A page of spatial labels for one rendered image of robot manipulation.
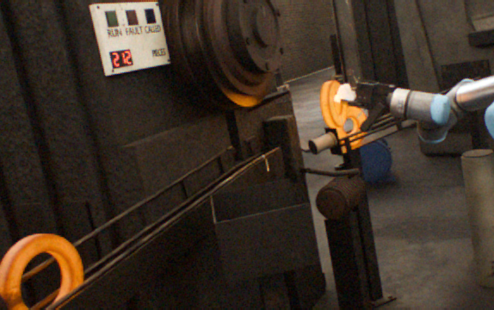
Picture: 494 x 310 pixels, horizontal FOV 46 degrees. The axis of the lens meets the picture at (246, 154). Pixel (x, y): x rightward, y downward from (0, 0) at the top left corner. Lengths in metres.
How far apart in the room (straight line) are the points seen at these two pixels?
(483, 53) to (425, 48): 0.41
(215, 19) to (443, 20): 2.87
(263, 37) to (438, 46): 2.76
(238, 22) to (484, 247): 1.29
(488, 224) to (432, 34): 2.31
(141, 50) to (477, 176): 1.31
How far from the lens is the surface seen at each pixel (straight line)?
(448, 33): 4.37
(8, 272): 1.17
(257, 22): 1.76
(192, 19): 1.67
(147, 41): 1.68
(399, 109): 1.86
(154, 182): 1.57
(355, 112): 2.21
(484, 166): 2.29
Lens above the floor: 1.06
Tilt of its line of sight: 10 degrees down
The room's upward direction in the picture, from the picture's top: 11 degrees counter-clockwise
